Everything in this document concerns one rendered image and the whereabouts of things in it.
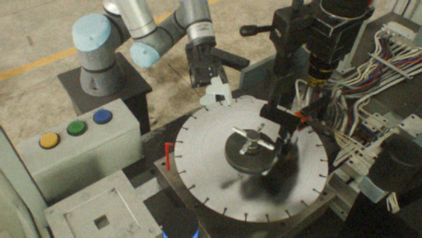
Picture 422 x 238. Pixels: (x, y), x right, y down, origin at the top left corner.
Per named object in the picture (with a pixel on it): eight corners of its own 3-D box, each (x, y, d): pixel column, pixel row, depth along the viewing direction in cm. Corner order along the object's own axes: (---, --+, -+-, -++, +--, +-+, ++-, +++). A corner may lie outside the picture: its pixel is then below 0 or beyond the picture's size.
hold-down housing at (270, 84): (270, 102, 69) (293, 11, 54) (257, 87, 72) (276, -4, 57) (293, 94, 71) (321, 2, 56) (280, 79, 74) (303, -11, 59)
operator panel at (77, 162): (50, 207, 90) (29, 175, 79) (35, 177, 96) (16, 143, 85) (145, 157, 100) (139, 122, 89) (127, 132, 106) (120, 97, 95)
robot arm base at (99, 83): (74, 77, 124) (67, 54, 116) (113, 62, 129) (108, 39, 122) (92, 102, 115) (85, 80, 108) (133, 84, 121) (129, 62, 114)
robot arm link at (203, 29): (210, 32, 101) (215, 19, 93) (214, 47, 100) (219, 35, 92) (185, 35, 100) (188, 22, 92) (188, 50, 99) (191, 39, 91)
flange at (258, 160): (230, 126, 81) (230, 120, 79) (278, 137, 79) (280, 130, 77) (219, 165, 74) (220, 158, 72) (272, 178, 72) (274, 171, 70)
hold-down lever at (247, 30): (258, 56, 60) (261, 42, 58) (236, 38, 63) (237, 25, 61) (292, 41, 63) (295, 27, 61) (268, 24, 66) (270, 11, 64)
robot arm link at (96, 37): (71, 62, 114) (59, 26, 104) (99, 41, 121) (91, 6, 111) (99, 74, 109) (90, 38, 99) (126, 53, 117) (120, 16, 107)
